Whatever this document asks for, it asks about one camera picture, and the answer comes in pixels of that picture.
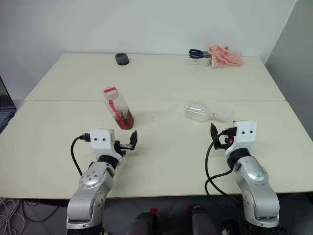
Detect pink cloth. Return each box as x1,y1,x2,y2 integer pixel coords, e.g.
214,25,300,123
208,44,244,69

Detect white floor cable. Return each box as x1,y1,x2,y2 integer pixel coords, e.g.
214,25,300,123
0,197,25,235

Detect black floor cable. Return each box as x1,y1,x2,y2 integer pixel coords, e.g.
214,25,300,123
21,199,60,223

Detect white round cup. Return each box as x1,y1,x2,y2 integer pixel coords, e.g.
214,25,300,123
196,57,212,68

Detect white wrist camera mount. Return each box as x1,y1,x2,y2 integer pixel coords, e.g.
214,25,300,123
224,120,258,158
89,128,124,164

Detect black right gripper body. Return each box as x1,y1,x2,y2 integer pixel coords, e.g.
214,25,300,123
214,127,237,150

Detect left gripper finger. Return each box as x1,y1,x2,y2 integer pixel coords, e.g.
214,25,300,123
129,130,138,150

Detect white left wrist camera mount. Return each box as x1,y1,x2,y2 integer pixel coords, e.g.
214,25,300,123
89,128,124,164

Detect white and red bottle cap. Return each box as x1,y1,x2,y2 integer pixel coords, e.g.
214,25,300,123
102,86,119,100

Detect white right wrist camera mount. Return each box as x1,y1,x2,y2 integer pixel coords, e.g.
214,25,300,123
224,120,258,158

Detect blue handled scissors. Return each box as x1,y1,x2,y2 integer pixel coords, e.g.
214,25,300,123
188,48,212,60

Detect clear wine glass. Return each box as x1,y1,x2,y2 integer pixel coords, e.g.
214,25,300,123
184,100,236,126

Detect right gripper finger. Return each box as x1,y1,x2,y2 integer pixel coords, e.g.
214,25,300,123
210,122,220,143

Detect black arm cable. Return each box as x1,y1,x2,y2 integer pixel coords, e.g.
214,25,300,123
70,133,91,176
204,128,246,206

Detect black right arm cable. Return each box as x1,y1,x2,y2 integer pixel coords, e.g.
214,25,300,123
204,128,246,206

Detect plastic bottle with red liquid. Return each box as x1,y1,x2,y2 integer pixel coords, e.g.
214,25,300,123
102,86,135,130

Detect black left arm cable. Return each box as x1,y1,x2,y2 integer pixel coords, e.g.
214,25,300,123
70,133,91,176

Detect dark laptop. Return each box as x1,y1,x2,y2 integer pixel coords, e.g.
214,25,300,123
0,75,17,135

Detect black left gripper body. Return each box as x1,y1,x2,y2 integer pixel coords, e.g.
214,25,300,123
113,140,135,158

